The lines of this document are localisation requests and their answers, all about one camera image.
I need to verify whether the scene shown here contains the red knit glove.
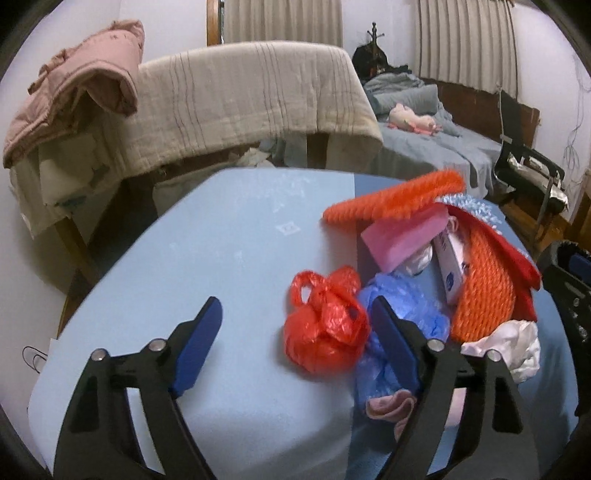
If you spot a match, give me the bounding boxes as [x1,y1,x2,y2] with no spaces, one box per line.
[448,205,542,322]

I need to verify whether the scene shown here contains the orange foam net sleeve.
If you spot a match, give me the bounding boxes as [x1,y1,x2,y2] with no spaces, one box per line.
[451,225,516,343]

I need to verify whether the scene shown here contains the white tissue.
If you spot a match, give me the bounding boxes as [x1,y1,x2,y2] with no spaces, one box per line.
[461,320,541,384]

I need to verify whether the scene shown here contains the pink cloth scrap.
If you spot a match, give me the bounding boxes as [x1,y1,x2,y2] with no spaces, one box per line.
[366,389,417,441]

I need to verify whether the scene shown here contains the white blue medicine box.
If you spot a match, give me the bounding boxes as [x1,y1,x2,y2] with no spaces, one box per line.
[433,228,470,306]

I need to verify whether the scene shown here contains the blue plastic bag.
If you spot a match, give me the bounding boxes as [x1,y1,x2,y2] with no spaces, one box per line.
[356,273,451,411]

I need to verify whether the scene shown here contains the pink foam net sleeve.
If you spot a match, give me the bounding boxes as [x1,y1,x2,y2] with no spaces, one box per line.
[361,203,449,273]

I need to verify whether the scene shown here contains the red plastic bag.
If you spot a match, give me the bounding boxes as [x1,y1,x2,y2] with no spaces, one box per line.
[283,266,370,375]

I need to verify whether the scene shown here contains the small white tissue ball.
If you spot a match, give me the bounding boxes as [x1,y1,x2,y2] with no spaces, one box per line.
[397,243,434,277]

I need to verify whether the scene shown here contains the silver chair cushion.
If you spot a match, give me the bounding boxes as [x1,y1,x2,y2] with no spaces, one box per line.
[507,154,569,213]

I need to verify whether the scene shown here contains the black metal armchair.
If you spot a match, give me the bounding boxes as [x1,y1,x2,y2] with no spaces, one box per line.
[493,89,565,246]

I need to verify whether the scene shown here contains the bed with grey sheet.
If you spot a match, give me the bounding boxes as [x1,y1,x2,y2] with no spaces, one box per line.
[369,119,500,198]

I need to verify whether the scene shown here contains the pink plush toy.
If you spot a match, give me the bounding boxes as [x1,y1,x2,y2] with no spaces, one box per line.
[388,103,442,136]

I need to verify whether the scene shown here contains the right beige curtain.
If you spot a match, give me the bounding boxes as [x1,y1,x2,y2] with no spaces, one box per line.
[415,0,519,97]

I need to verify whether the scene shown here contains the beige curtain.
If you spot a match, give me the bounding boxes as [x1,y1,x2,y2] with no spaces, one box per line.
[222,0,342,47]
[415,0,519,97]

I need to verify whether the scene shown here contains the blue patterned table cloth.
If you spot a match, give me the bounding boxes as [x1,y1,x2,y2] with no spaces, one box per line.
[27,166,581,480]

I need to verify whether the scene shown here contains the wooden coat stand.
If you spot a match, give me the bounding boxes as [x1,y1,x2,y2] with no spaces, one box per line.
[367,22,384,51]

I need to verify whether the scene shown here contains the left beige curtain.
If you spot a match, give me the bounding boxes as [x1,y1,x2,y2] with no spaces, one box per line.
[222,0,342,47]

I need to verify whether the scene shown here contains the beige striped blanket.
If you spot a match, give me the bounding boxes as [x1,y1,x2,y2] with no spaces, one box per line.
[5,41,383,235]

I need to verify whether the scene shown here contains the pink quilted jacket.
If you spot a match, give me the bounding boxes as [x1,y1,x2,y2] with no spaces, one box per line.
[3,19,145,169]

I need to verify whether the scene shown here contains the hanging white cables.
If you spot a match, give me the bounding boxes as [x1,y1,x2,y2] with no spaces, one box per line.
[563,55,591,186]

